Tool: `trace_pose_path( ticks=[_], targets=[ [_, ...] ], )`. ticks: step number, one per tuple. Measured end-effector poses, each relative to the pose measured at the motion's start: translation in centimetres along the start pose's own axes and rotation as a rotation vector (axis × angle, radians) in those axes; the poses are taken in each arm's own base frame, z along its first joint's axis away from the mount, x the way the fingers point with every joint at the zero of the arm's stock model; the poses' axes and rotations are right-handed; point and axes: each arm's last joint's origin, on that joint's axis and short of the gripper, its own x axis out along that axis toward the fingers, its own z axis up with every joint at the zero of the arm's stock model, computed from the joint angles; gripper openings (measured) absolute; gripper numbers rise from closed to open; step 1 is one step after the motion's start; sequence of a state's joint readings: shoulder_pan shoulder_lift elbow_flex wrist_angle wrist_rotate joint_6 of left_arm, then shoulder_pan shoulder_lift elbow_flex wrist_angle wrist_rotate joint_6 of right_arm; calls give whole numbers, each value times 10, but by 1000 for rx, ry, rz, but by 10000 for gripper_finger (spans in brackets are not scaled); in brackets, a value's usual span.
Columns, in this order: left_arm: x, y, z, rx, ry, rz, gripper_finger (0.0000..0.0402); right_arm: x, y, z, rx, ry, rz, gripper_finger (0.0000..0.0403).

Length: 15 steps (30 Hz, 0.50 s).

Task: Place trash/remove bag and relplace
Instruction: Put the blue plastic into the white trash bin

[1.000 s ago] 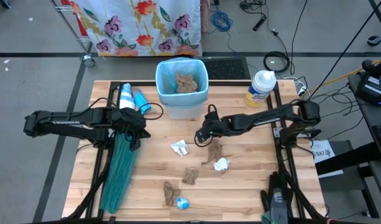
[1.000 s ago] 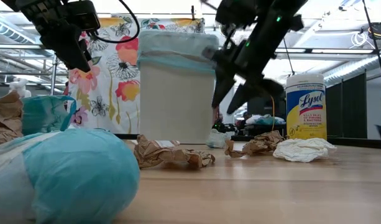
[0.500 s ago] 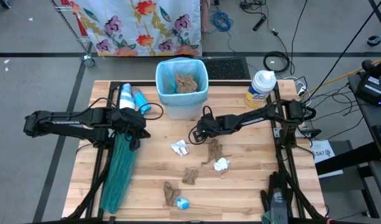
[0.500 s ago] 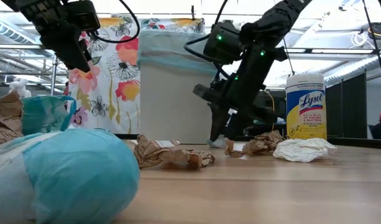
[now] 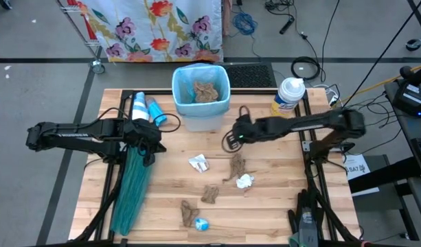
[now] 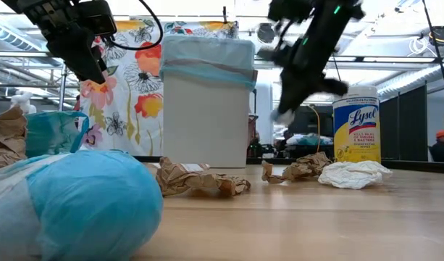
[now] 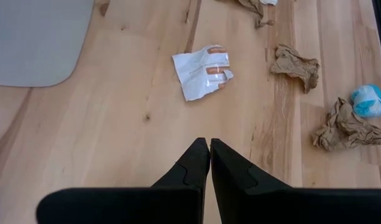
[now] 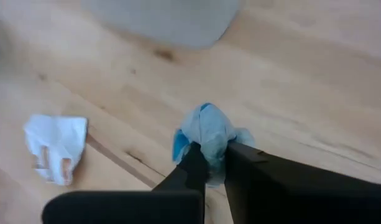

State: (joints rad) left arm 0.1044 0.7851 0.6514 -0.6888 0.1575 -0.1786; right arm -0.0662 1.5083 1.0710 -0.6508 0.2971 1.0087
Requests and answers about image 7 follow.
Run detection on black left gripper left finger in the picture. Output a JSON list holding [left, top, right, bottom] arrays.
[[151, 137, 211, 224]]

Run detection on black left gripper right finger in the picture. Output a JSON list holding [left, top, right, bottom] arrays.
[[210, 138, 293, 224]]

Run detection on white wrapper orange print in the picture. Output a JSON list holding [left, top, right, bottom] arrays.
[[172, 44, 235, 103]]

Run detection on brown paper wad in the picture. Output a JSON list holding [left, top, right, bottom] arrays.
[[312, 96, 381, 152], [270, 44, 321, 95]]

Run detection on blue white bag ball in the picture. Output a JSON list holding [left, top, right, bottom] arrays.
[[350, 83, 381, 119]]

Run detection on long brown paper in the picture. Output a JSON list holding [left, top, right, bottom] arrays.
[[216, 0, 276, 29]]

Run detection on white plastic trash bin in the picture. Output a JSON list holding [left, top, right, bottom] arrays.
[[0, 0, 95, 88]]

